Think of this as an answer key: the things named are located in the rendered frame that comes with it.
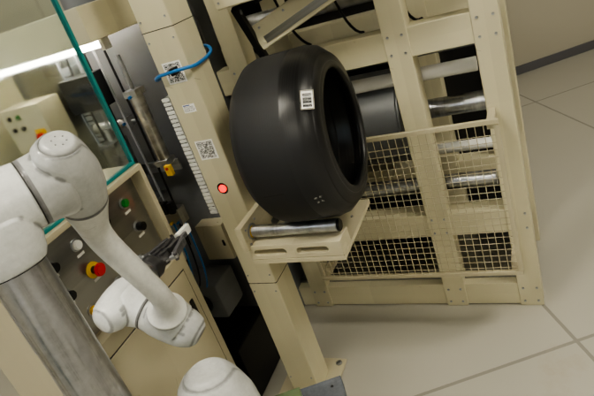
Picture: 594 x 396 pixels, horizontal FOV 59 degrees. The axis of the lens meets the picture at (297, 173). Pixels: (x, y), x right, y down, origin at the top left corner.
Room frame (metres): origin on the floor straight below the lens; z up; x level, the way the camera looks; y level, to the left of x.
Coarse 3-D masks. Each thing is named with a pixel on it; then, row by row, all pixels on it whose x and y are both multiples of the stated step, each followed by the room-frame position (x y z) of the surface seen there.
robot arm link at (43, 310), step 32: (0, 192) 0.87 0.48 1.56; (0, 224) 0.85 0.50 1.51; (32, 224) 0.88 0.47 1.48; (0, 256) 0.83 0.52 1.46; (32, 256) 0.86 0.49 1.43; (0, 288) 0.84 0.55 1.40; (32, 288) 0.84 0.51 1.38; (64, 288) 0.89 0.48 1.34; (32, 320) 0.83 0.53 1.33; (64, 320) 0.84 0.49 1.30; (64, 352) 0.82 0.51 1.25; (96, 352) 0.85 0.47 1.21; (64, 384) 0.81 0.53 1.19; (96, 384) 0.82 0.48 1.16
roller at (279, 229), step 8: (272, 224) 1.67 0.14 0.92; (280, 224) 1.65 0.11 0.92; (288, 224) 1.63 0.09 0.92; (296, 224) 1.61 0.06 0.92; (304, 224) 1.59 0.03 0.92; (312, 224) 1.58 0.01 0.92; (320, 224) 1.56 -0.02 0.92; (328, 224) 1.55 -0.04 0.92; (336, 224) 1.53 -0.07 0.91; (256, 232) 1.67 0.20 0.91; (264, 232) 1.66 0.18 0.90; (272, 232) 1.64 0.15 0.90; (280, 232) 1.63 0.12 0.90; (288, 232) 1.62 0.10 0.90; (296, 232) 1.60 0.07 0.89; (304, 232) 1.59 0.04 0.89; (312, 232) 1.58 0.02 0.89
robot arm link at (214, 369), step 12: (204, 360) 0.96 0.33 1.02; (216, 360) 0.94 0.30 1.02; (192, 372) 0.92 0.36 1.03; (204, 372) 0.91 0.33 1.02; (216, 372) 0.90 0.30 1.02; (228, 372) 0.90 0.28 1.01; (240, 372) 0.92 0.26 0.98; (180, 384) 0.92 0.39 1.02; (192, 384) 0.89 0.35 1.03; (204, 384) 0.88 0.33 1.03; (216, 384) 0.88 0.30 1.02; (228, 384) 0.88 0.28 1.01; (240, 384) 0.89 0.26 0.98; (252, 384) 0.93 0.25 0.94
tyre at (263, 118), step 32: (256, 64) 1.70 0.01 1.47; (288, 64) 1.59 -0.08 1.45; (320, 64) 1.62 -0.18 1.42; (256, 96) 1.56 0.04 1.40; (288, 96) 1.50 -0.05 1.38; (320, 96) 1.52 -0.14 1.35; (352, 96) 1.84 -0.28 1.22; (256, 128) 1.50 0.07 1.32; (288, 128) 1.45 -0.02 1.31; (320, 128) 1.46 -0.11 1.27; (352, 128) 1.90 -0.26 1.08; (256, 160) 1.48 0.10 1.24; (288, 160) 1.44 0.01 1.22; (320, 160) 1.42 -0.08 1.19; (352, 160) 1.84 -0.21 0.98; (256, 192) 1.50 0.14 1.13; (288, 192) 1.46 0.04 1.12; (320, 192) 1.43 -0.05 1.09; (352, 192) 1.52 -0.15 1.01
